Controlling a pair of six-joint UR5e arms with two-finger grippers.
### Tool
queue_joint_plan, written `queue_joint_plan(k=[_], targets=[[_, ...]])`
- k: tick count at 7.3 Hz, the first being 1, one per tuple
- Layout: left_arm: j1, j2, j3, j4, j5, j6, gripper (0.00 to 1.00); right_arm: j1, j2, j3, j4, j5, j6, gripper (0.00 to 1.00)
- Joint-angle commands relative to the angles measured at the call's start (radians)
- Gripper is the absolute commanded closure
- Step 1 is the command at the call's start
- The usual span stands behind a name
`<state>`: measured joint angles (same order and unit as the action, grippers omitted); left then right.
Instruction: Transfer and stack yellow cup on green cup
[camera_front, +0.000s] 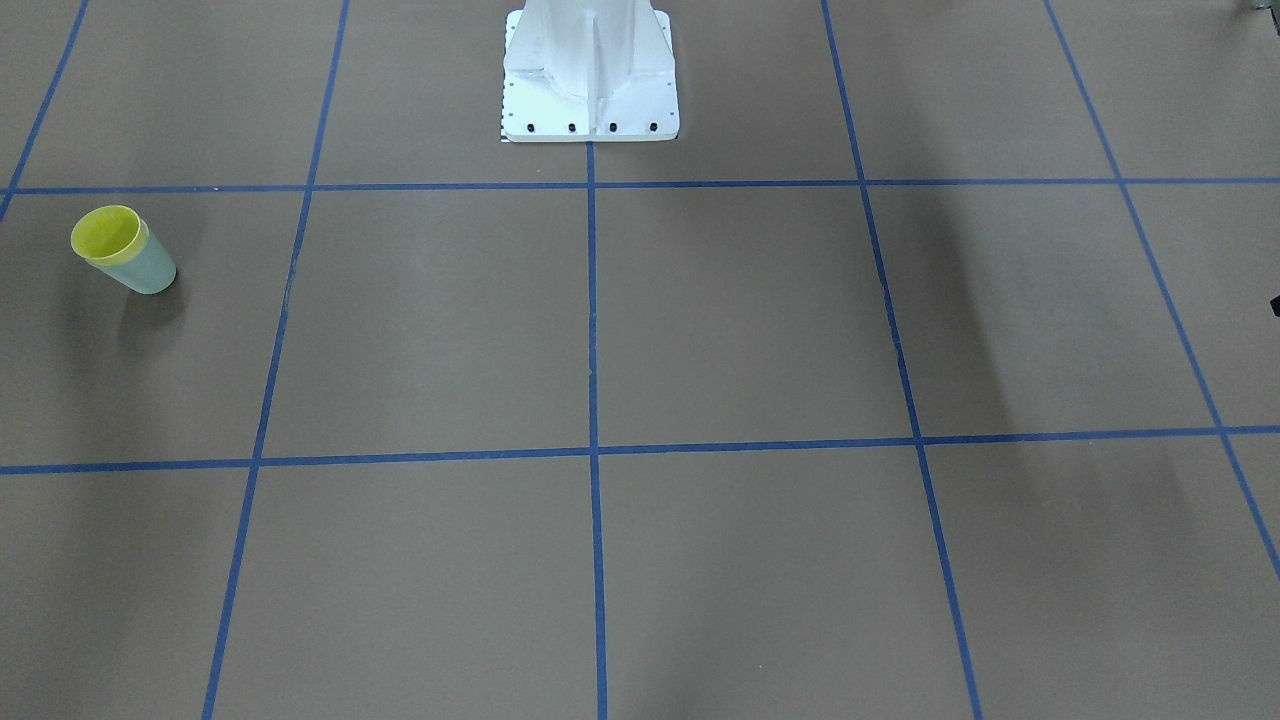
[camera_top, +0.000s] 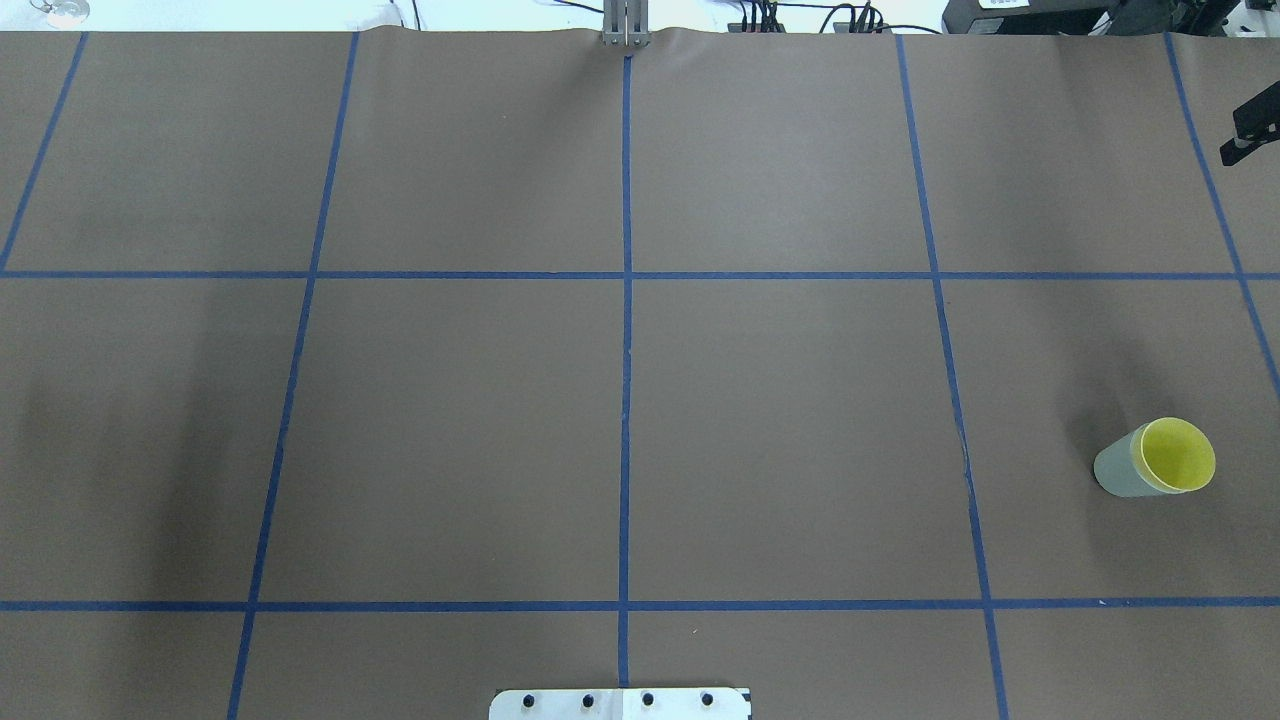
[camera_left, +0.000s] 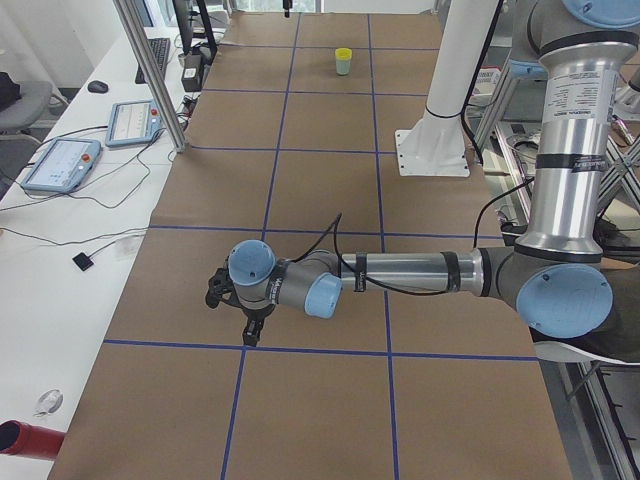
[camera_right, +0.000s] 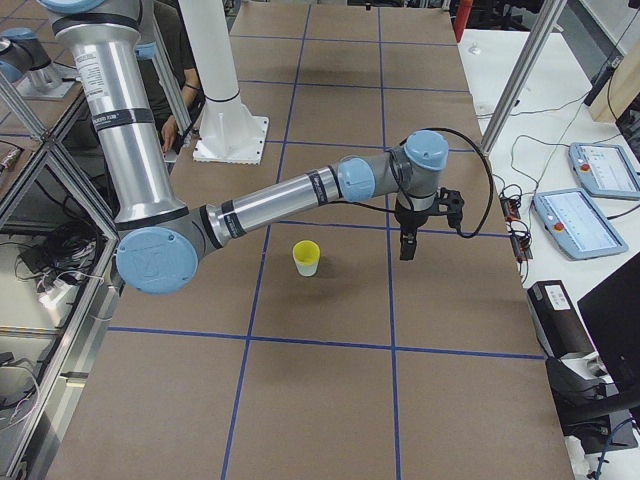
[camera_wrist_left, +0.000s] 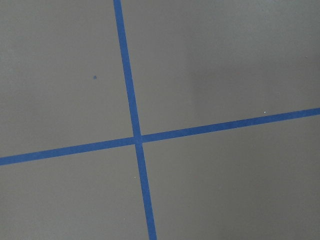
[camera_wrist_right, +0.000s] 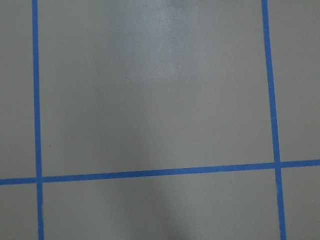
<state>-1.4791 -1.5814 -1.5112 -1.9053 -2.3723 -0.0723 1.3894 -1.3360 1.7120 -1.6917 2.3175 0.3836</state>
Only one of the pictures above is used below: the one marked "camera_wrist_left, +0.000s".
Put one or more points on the blue tape line crosswise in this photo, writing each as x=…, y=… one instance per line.
x=159, y=136

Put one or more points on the blue tape line lengthwise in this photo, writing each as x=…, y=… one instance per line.
x=134, y=118

